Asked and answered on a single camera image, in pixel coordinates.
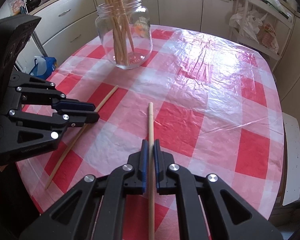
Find black wok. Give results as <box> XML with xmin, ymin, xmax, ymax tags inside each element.
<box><xmin>25</xmin><ymin>0</ymin><xmax>43</xmax><ymax>8</ymax></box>

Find white plastic bag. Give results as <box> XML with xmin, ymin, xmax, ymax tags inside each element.
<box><xmin>229</xmin><ymin>6</ymin><xmax>268</xmax><ymax>39</ymax></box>

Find white wooden stool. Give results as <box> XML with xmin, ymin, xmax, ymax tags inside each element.
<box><xmin>281</xmin><ymin>112</ymin><xmax>300</xmax><ymax>207</ymax></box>

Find metal mop poles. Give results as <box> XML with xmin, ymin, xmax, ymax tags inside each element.
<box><xmin>19</xmin><ymin>0</ymin><xmax>48</xmax><ymax>58</ymax></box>

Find cream cabinet with doors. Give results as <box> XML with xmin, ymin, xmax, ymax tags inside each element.
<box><xmin>91</xmin><ymin>0</ymin><xmax>240</xmax><ymax>34</ymax></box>

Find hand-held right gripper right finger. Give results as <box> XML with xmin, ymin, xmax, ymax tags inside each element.
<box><xmin>153</xmin><ymin>139</ymin><xmax>283</xmax><ymax>240</ymax></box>

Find red white checked tablecloth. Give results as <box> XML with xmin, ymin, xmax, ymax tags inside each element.
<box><xmin>15</xmin><ymin>24</ymin><xmax>285</xmax><ymax>240</ymax></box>

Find blue plastic bag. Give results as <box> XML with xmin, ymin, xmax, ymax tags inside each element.
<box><xmin>27</xmin><ymin>56</ymin><xmax>58</xmax><ymax>77</ymax></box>

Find cream drawer cabinet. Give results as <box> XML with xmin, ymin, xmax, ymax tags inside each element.
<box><xmin>27</xmin><ymin>0</ymin><xmax>100</xmax><ymax>63</ymax></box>

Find white shelf cart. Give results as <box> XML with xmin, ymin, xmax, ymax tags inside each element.
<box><xmin>231</xmin><ymin>0</ymin><xmax>294</xmax><ymax>60</ymax></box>

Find orange print snack bag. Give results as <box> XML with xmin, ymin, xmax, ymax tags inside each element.
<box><xmin>257</xmin><ymin>22</ymin><xmax>280</xmax><ymax>53</ymax></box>

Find bunch of wooden chopsticks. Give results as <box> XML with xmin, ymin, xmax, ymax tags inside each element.
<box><xmin>99</xmin><ymin>0</ymin><xmax>142</xmax><ymax>65</ymax></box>

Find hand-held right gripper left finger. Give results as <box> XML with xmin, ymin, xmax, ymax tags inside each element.
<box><xmin>19</xmin><ymin>139</ymin><xmax>149</xmax><ymax>240</ymax></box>

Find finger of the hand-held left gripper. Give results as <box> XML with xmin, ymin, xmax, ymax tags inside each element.
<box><xmin>7</xmin><ymin>109</ymin><xmax>100</xmax><ymax>151</ymax></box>
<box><xmin>9</xmin><ymin>75</ymin><xmax>95</xmax><ymax>112</ymax></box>

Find cream side cabinet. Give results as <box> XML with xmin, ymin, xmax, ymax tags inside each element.
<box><xmin>271</xmin><ymin>15</ymin><xmax>300</xmax><ymax>133</ymax></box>

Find clear glass jar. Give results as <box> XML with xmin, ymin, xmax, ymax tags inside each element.
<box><xmin>95</xmin><ymin>0</ymin><xmax>153</xmax><ymax>70</ymax></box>

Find light wooden chopstick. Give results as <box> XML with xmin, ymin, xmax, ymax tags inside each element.
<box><xmin>147</xmin><ymin>102</ymin><xmax>156</xmax><ymax>240</ymax></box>
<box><xmin>45</xmin><ymin>85</ymin><xmax>119</xmax><ymax>190</ymax></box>

